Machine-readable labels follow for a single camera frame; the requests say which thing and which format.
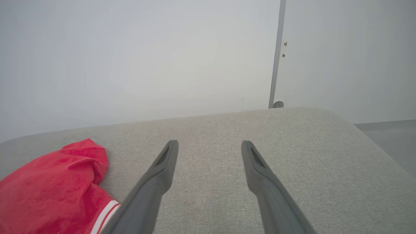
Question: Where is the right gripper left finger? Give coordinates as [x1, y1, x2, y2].
[101, 140, 179, 234]

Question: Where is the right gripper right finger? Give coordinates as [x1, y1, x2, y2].
[241, 140, 318, 234]

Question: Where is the red and white garment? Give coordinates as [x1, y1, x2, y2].
[0, 138, 121, 234]

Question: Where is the grey fabric sofa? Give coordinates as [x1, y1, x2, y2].
[0, 107, 416, 234]

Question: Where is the grey wall baseboard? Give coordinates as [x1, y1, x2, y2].
[354, 120, 416, 132]

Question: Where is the grey vertical wall strip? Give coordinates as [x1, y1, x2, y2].
[268, 0, 287, 109]

